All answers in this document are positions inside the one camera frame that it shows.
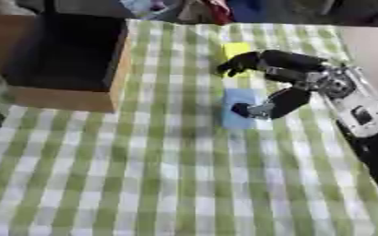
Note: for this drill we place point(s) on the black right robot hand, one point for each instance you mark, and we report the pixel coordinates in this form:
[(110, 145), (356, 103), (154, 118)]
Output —
[(289, 61)]

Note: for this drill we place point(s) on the silver and black right robot arm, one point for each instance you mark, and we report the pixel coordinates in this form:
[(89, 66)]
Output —
[(359, 113)]

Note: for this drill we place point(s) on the tan cardboard box black inside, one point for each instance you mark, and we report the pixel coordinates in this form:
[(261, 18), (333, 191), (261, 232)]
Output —
[(63, 58)]

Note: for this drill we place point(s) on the yellow block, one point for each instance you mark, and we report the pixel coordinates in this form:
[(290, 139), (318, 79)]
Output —
[(235, 50)]

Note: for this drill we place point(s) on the light blue rectangular block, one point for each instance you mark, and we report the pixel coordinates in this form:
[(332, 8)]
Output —
[(237, 113)]

